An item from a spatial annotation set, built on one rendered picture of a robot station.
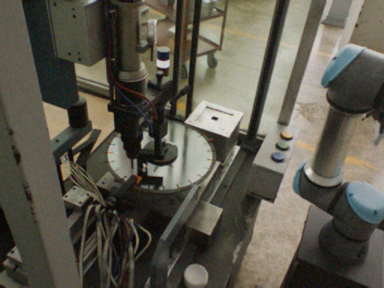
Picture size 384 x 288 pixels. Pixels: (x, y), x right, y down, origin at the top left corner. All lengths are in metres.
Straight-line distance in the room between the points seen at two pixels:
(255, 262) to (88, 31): 1.63
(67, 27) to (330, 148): 0.71
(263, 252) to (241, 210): 0.88
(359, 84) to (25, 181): 0.74
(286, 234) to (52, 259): 1.96
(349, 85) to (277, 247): 1.43
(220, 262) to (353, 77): 0.64
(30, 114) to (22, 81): 0.03
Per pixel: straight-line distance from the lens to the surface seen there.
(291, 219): 2.35
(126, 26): 0.77
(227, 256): 1.18
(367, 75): 0.89
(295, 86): 1.39
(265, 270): 2.09
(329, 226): 1.26
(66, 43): 0.79
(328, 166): 1.10
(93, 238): 1.16
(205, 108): 1.48
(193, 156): 1.16
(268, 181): 1.29
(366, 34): 4.04
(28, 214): 0.34
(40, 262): 0.39
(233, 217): 1.27
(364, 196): 1.17
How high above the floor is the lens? 1.71
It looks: 39 degrees down
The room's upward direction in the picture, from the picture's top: 6 degrees clockwise
